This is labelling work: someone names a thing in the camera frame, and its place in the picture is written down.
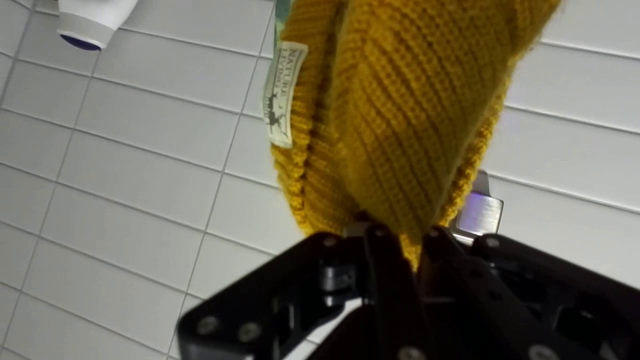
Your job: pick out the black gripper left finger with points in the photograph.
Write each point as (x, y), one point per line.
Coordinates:
(393, 293)

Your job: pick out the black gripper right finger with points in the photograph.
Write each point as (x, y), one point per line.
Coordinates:
(461, 301)

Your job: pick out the yellow knit beanie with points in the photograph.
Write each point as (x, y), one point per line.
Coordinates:
(406, 113)

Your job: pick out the white cylindrical fixture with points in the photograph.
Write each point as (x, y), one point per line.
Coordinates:
(92, 21)

